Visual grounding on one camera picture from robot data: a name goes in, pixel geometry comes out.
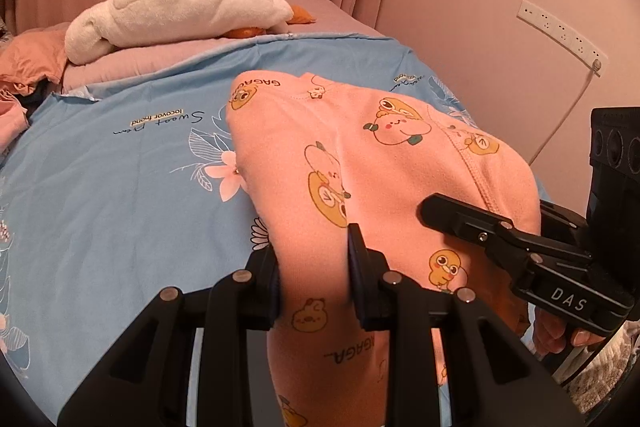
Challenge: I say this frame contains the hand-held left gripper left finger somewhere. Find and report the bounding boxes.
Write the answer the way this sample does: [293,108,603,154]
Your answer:
[56,248,282,427]

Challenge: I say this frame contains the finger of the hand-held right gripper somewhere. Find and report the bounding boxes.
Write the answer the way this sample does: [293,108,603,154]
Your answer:
[419,193,531,268]
[538,200,593,253]

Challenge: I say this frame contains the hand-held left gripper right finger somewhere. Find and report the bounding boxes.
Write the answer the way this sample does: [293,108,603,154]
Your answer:
[347,222,585,427]

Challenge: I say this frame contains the pink printed baby garment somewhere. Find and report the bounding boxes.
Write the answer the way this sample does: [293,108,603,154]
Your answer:
[227,69,543,427]

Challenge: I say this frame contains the person's right forearm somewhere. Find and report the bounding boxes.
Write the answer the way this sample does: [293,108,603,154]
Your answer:
[547,329,638,413]

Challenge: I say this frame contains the pink orange crumpled clothes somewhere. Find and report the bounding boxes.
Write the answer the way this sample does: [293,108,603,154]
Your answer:
[0,22,71,98]

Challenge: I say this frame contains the person's right hand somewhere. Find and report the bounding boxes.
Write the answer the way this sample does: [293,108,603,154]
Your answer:
[531,306,610,358]

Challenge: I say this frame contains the blue floral bed sheet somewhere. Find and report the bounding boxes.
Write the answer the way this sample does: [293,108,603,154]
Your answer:
[0,32,551,423]

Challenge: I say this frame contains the pink bed blanket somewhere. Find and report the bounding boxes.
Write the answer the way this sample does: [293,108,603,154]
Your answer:
[60,0,391,95]

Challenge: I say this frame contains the white plush duck toy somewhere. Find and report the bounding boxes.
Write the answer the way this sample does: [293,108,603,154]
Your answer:
[65,0,317,64]

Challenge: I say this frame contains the light pink folded garment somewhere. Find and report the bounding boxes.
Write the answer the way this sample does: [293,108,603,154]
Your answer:
[0,88,32,156]

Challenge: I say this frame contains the white power cable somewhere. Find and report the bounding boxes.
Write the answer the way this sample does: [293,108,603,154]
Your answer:
[527,59,603,166]

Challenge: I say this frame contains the white wall power strip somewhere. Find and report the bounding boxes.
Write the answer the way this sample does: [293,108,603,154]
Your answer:
[516,0,609,76]

